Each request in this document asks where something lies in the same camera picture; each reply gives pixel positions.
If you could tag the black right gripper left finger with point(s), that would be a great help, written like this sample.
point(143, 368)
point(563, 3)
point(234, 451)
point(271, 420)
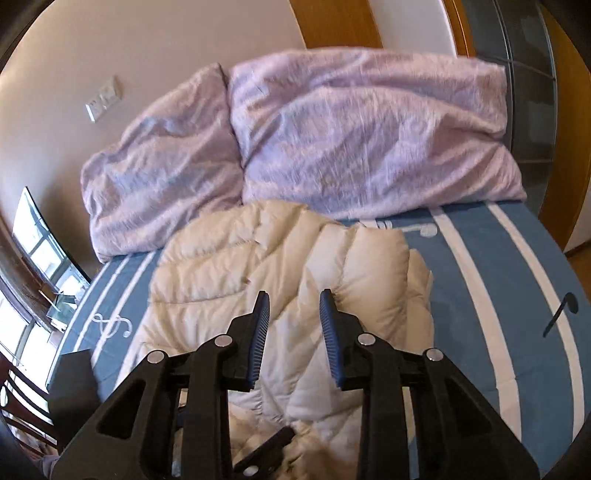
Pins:
point(172, 412)

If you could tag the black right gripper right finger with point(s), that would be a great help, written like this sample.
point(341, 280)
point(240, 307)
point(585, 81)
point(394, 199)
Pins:
point(459, 435)

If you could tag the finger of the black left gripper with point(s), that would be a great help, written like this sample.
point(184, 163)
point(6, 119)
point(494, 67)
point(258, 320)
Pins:
point(267, 459)

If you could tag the beige puffer down jacket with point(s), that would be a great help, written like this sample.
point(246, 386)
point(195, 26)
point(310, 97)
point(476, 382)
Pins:
point(211, 272)

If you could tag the dark wooden chair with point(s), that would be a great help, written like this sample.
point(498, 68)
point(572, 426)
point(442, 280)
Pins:
point(24, 408)

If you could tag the glass tv stand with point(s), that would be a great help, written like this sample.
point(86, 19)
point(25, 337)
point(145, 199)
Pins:
point(62, 305)

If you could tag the blue white striped bed sheet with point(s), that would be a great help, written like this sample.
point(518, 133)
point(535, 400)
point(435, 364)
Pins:
point(507, 307)

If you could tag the flat screen television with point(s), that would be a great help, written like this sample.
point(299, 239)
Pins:
point(43, 250)

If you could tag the large lilac floral pillow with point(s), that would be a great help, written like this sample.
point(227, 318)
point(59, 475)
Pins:
point(359, 133)

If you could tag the white wall socket plate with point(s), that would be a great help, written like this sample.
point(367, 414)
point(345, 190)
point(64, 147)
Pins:
point(107, 96)

